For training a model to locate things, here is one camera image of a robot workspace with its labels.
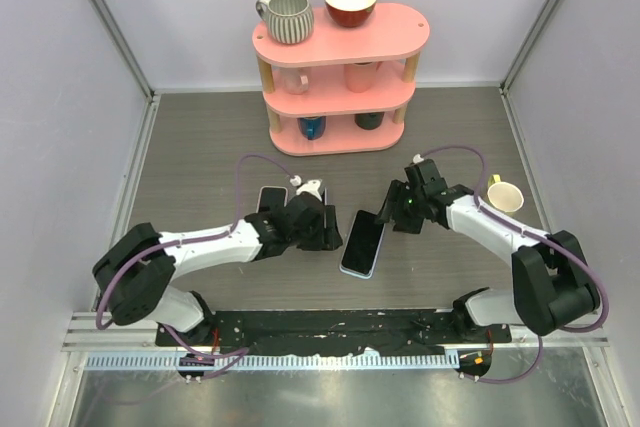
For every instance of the yellow mug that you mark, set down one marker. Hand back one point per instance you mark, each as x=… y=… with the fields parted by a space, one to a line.
x=504 y=196

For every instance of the pink cup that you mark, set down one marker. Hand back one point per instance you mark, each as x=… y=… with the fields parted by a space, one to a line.
x=360 y=77

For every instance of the blue mug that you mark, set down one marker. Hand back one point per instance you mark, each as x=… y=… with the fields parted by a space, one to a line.
x=312 y=128

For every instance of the pale pink mug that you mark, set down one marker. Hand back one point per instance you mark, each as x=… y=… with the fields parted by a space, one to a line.
x=295 y=81

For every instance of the black cup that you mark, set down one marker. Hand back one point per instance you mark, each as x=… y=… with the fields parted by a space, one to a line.
x=369 y=120

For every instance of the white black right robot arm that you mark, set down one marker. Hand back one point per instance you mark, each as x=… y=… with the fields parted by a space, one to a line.
x=550 y=286

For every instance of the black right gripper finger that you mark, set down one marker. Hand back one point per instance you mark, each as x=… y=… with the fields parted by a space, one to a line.
x=407 y=223
x=386 y=212

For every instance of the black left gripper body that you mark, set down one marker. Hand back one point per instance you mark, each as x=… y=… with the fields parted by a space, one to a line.
x=312 y=239

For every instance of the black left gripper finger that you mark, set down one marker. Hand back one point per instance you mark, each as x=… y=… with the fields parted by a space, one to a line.
x=332 y=237
x=326 y=199

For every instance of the grey striped mug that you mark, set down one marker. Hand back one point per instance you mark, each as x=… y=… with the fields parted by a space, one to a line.
x=288 y=22

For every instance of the pink three-tier shelf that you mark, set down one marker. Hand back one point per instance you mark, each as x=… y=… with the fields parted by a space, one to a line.
x=394 y=34

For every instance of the red white bowl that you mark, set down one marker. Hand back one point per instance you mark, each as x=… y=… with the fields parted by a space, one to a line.
x=350 y=13

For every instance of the white slotted cable duct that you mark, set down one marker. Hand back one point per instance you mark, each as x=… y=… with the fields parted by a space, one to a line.
x=180 y=360

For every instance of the light blue phone case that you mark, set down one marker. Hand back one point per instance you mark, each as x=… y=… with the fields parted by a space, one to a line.
x=367 y=274

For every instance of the beige phone case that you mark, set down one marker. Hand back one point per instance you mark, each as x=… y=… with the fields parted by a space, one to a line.
x=259 y=199

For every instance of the aluminium front rail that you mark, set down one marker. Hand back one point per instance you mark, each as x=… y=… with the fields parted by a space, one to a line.
x=83 y=334

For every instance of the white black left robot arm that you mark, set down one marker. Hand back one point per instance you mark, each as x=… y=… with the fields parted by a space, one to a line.
x=135 y=275

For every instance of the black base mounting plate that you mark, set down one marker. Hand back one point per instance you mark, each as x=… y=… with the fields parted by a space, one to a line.
x=338 y=333

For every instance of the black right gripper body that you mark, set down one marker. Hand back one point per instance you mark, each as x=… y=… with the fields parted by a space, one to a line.
x=409 y=201

